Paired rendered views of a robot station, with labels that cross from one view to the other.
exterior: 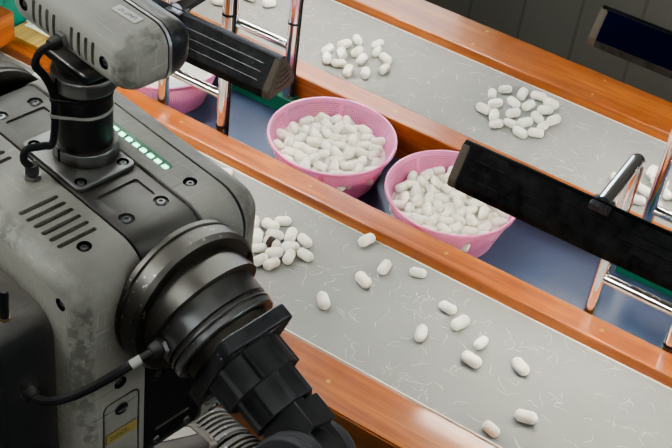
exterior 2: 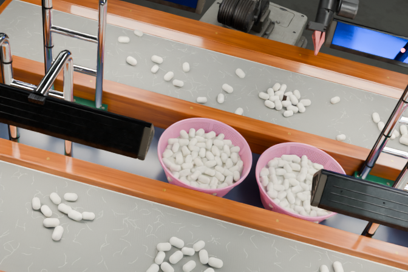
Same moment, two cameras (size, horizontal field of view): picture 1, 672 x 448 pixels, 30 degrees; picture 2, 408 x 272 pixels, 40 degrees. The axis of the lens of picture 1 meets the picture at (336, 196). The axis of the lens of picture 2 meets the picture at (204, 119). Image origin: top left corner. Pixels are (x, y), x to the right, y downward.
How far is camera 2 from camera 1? 2.98 m
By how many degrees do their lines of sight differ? 94
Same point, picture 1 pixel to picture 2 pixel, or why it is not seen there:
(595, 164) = (107, 232)
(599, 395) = (87, 59)
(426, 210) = (215, 146)
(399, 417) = (180, 24)
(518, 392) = (129, 53)
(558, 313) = (117, 85)
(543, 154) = (152, 229)
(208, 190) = not seen: outside the picture
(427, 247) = (203, 108)
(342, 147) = (292, 187)
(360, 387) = (201, 33)
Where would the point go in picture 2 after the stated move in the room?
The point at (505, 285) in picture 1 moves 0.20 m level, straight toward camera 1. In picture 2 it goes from (151, 95) to (150, 53)
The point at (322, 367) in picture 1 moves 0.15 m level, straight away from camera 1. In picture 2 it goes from (221, 37) to (234, 65)
